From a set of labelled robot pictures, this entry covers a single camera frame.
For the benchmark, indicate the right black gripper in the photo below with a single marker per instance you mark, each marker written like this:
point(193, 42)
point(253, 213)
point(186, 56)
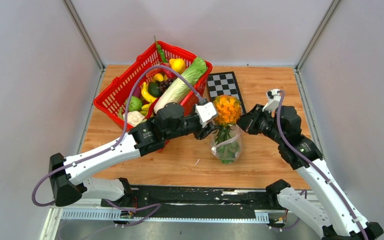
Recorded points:
point(247, 122)

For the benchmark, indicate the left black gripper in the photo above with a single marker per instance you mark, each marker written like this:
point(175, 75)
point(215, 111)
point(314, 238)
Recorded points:
point(206, 131)

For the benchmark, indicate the orange toy pineapple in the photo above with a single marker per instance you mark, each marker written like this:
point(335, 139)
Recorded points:
point(229, 110)

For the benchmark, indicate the clear zip top bag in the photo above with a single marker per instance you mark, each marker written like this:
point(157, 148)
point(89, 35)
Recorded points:
point(225, 134)

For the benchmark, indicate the green lettuce head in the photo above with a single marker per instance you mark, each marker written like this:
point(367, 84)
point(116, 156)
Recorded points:
point(228, 153)

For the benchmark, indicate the green chili pepper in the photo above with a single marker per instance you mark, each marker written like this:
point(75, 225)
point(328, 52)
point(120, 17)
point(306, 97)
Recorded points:
point(160, 50)

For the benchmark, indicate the red plastic basket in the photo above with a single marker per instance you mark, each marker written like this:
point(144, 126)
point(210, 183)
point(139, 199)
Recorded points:
point(114, 96)

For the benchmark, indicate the yellow banana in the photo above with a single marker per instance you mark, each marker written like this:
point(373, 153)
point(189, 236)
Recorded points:
point(145, 93)

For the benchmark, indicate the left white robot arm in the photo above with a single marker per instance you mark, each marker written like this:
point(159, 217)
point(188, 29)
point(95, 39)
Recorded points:
point(71, 176)

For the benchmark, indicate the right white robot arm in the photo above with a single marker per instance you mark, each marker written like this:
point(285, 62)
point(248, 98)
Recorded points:
point(338, 218)

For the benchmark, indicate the long green cabbage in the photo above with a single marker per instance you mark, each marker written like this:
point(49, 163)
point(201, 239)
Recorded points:
point(178, 90)

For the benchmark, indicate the dark purple grapes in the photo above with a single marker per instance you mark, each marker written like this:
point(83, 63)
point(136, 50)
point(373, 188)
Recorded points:
point(164, 85)

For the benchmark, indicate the white cauliflower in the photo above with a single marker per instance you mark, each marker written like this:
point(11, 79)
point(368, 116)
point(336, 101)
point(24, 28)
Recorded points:
point(133, 118)

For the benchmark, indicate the red chili pepper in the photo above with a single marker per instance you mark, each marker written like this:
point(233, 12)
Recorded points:
point(168, 73)

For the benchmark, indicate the black white checkerboard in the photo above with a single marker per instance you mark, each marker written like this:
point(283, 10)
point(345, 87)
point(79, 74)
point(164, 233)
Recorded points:
point(224, 83)

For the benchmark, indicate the small green round cabbage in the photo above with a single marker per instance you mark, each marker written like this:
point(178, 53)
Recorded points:
point(135, 104)

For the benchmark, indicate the yellow mango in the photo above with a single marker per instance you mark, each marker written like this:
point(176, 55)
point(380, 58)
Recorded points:
point(158, 78)

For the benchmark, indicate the yellow lemon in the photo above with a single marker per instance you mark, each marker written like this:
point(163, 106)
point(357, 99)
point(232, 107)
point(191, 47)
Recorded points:
point(177, 64)

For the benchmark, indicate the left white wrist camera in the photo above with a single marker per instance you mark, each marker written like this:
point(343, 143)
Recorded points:
point(207, 112)

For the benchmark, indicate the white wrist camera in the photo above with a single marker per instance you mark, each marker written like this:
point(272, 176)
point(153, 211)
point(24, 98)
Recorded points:
point(207, 112)
point(273, 100)

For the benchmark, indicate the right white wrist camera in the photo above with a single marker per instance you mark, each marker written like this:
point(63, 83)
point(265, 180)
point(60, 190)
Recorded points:
point(273, 100)

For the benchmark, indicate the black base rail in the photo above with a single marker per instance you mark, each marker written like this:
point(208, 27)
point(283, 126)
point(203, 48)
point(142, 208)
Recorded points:
point(177, 204)

